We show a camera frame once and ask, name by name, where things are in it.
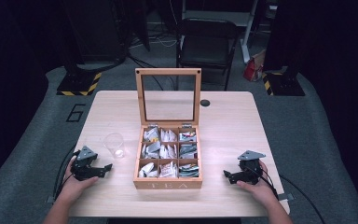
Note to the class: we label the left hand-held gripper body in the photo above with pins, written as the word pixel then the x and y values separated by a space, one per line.
pixel 84 165

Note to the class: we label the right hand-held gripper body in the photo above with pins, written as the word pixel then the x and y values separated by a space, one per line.
pixel 250 169

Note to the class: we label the person's left hand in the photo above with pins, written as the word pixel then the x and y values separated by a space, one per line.
pixel 74 185

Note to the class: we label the person's right hand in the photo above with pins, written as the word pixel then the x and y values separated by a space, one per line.
pixel 262 189

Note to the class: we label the clear plastic cup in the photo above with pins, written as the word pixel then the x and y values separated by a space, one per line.
pixel 115 146

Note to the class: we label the assorted tea bag packets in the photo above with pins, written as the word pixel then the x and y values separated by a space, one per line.
pixel 169 152

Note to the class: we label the wooden tea box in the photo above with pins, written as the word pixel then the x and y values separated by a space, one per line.
pixel 167 124

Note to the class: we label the black table grommet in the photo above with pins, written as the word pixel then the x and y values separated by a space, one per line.
pixel 205 103

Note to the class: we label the striped black stand base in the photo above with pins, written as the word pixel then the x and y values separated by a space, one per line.
pixel 281 84
pixel 79 84

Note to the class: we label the red bag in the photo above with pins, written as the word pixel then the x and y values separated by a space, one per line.
pixel 254 68

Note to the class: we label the black folding chair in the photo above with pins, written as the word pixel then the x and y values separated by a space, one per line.
pixel 206 43

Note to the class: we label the black equipment rack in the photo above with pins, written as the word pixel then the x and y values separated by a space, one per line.
pixel 93 28

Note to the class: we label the grey table bracket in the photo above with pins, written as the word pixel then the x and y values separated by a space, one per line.
pixel 50 199
pixel 286 196

